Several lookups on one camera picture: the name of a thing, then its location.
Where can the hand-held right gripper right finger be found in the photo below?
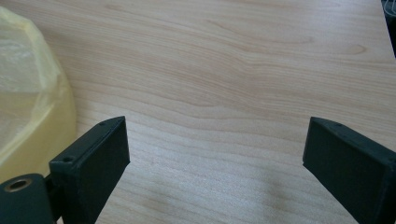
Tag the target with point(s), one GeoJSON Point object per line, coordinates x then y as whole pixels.
{"type": "Point", "coordinates": [351, 161]}

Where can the yellow plastic trash bag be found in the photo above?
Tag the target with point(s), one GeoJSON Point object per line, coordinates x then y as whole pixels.
{"type": "Point", "coordinates": [31, 93]}

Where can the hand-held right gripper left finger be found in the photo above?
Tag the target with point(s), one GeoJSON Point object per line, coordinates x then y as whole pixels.
{"type": "Point", "coordinates": [93, 161]}

